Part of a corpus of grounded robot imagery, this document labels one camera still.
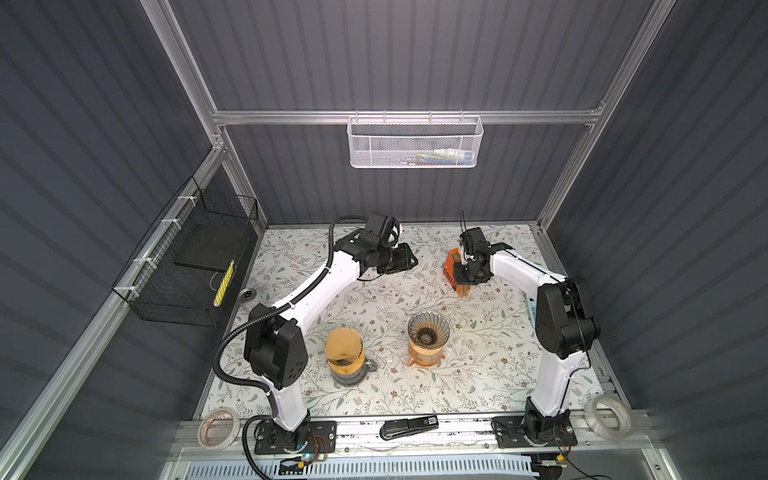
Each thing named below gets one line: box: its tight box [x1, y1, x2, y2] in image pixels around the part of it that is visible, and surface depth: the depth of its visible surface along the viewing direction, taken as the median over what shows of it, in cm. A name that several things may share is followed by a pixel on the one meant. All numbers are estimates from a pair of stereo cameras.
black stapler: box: [380, 415, 439, 441], surface depth 74 cm
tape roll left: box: [197, 406, 241, 451], surface depth 75 cm
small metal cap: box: [238, 288, 257, 303], surface depth 86 cm
